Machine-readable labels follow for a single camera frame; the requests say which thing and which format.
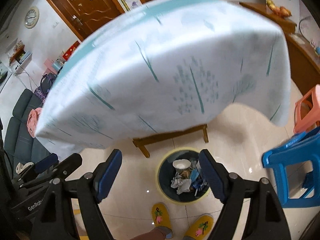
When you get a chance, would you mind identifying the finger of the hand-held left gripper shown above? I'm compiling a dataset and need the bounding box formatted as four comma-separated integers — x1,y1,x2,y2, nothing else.
34,153,58,173
20,153,83,188

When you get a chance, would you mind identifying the purple bag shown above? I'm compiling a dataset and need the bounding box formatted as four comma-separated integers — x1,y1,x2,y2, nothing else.
35,72,57,103

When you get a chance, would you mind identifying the teal table runner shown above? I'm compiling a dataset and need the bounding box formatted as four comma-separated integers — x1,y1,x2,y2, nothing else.
56,0,220,80

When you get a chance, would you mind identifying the pile of fruit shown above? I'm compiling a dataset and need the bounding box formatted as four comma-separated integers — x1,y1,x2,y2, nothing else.
265,0,292,18

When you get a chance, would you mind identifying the blue plastic stool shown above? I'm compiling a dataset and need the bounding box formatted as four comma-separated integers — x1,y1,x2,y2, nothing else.
261,127,320,209

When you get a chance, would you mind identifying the pink plastic stool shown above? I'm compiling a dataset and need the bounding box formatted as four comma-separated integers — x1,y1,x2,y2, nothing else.
293,84,320,134

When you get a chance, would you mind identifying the white printed tablecloth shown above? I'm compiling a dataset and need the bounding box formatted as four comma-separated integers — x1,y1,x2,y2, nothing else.
35,0,292,155

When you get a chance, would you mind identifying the yellow embroidered slipper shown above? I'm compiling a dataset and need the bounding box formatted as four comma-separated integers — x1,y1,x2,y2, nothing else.
151,202,173,238
184,214,214,240

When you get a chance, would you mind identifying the dark grey sofa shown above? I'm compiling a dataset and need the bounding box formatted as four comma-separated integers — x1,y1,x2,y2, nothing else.
4,89,59,178

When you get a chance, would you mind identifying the pink cloth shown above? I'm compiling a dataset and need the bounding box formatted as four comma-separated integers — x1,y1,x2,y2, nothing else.
27,107,43,138

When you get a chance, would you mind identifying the red gift box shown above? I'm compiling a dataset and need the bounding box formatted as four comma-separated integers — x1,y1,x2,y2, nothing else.
62,41,80,62

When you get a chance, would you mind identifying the round trash bin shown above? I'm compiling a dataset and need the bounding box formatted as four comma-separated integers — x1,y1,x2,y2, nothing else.
156,148,213,205

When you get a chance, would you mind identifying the brown door with ornament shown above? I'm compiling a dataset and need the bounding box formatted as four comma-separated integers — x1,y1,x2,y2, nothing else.
42,0,125,42

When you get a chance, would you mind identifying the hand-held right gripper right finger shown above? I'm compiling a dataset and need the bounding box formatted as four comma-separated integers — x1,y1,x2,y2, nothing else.
199,149,292,240

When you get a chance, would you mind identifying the round wall clock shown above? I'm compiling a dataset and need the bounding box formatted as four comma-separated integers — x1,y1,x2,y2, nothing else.
24,6,40,29

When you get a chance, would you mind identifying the wooden table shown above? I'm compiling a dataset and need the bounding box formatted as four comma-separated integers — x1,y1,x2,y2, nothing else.
132,124,209,158

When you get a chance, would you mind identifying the white paper cup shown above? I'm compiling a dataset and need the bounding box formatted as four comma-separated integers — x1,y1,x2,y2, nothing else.
172,159,192,178

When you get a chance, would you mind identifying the person's leg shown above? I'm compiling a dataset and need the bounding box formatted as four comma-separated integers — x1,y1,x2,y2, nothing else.
130,226,173,240

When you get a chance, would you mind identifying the small wooden shelf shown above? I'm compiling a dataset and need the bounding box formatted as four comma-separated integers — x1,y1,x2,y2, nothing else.
9,44,33,65

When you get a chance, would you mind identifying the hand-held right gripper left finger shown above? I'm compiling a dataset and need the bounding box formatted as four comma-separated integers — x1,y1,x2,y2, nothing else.
30,149,123,240

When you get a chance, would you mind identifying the low wooden cabinet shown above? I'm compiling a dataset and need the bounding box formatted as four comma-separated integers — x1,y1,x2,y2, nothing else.
285,32,320,100

